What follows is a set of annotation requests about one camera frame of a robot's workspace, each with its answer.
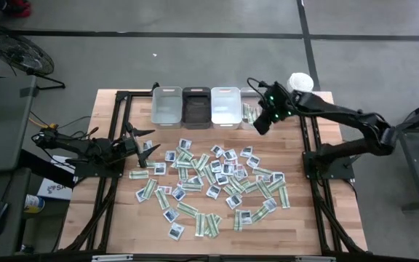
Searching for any grey desk top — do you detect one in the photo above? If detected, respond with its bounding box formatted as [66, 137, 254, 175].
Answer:
[0, 75, 38, 175]

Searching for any dark grey plastic bin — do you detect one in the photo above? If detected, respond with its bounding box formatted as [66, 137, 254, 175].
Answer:
[182, 86, 212, 130]

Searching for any dark grey metal stand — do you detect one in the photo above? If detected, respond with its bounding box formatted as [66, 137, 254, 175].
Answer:
[376, 92, 419, 213]

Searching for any clear plastic bin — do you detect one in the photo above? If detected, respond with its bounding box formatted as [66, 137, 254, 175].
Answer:
[239, 86, 272, 131]

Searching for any white cardboard box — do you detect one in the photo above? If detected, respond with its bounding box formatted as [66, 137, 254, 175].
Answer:
[36, 155, 76, 202]

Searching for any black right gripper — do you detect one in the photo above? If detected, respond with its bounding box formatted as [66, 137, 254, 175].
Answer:
[253, 82, 298, 135]

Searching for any light grey plastic bin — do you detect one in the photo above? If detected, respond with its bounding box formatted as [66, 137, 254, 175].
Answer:
[151, 86, 184, 130]

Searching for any silver metal bracket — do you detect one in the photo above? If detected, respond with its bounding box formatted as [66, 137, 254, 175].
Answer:
[295, 255, 337, 262]
[91, 253, 134, 262]

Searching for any yellow cable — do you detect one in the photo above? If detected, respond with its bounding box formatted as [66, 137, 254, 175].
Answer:
[29, 111, 60, 131]

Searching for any disinfecting wipes canister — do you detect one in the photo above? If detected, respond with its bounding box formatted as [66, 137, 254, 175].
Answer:
[286, 71, 315, 94]

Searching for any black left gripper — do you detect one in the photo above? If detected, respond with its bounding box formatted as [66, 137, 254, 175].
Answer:
[111, 122, 161, 169]

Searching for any person's foot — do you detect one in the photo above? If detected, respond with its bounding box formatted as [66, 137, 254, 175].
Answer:
[0, 0, 33, 18]

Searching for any black floor fan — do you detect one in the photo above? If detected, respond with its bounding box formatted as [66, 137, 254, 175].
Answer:
[0, 23, 67, 91]

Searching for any grey low desk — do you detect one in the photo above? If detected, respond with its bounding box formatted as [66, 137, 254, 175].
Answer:
[0, 167, 32, 258]

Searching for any white plastic bin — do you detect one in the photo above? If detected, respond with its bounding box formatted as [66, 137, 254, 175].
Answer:
[211, 86, 242, 131]

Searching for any blue yellow can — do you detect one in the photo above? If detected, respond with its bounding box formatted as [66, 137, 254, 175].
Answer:
[23, 194, 46, 215]

